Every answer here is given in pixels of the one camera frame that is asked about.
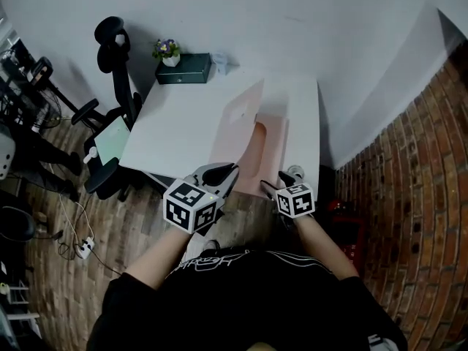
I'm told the dark green drawer box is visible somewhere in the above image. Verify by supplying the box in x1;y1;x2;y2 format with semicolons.
154;52;213;86

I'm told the person's right forearm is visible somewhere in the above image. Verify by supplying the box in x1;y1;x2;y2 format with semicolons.
292;213;361;282

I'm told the red box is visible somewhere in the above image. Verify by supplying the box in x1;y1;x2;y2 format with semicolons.
326;198;367;265

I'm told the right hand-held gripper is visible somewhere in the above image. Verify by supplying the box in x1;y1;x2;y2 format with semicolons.
260;170;316;219

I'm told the black office chair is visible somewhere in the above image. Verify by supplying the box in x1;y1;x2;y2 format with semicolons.
70;15;144;202

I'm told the pale green board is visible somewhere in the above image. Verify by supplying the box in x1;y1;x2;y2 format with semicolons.
94;116;132;165

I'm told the person's black shirt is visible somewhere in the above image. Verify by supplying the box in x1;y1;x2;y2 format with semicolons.
86;246;409;351

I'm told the person's white shoe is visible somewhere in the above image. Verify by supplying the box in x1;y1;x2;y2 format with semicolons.
199;238;221;256

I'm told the white perforated shell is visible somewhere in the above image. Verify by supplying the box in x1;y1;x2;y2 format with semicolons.
0;122;17;181

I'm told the pink box item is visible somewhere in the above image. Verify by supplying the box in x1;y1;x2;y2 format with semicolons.
208;78;290;199

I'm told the small white box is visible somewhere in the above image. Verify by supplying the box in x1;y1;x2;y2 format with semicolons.
211;50;230;75

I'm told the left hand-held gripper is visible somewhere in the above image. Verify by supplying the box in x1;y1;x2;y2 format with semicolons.
162;162;241;235

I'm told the purple flower potted plant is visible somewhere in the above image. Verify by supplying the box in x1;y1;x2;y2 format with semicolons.
151;38;181;68

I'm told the black desk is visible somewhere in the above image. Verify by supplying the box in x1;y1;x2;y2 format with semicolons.
0;37;100;133

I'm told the black round stool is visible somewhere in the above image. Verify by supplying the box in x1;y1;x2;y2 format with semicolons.
0;205;38;243

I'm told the person's left forearm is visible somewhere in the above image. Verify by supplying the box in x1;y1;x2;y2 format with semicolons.
123;224;192;291

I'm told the white cable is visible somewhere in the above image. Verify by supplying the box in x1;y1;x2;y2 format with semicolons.
58;192;95;241

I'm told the white power strip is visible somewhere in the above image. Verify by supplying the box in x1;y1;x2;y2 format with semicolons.
74;237;97;260

